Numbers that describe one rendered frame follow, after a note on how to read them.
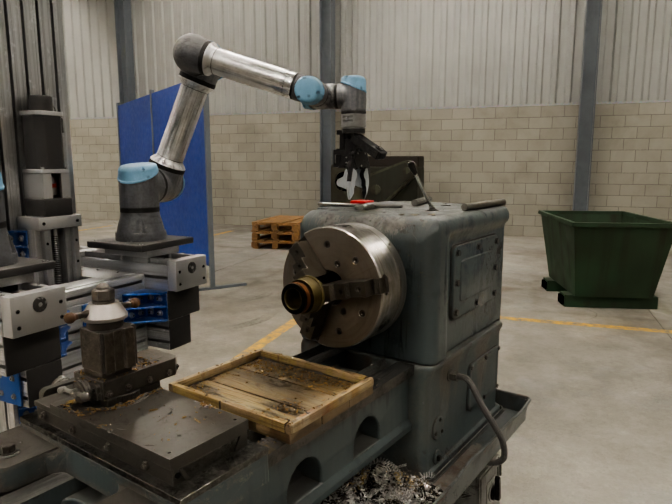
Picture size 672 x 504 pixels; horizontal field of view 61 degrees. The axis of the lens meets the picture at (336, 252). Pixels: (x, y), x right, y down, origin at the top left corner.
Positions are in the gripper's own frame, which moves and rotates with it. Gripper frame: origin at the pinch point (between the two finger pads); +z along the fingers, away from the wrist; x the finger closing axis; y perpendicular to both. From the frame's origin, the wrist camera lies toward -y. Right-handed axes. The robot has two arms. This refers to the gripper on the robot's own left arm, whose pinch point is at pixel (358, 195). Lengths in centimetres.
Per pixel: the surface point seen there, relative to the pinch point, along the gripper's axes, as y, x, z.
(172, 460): -31, 97, 33
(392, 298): -27.7, 26.8, 23.1
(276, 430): -26, 69, 41
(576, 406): -28, -188, 129
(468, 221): -33.4, -5.4, 6.4
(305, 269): -9.9, 38.8, 16.0
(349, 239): -18.2, 31.9, 8.6
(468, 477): -42, 8, 75
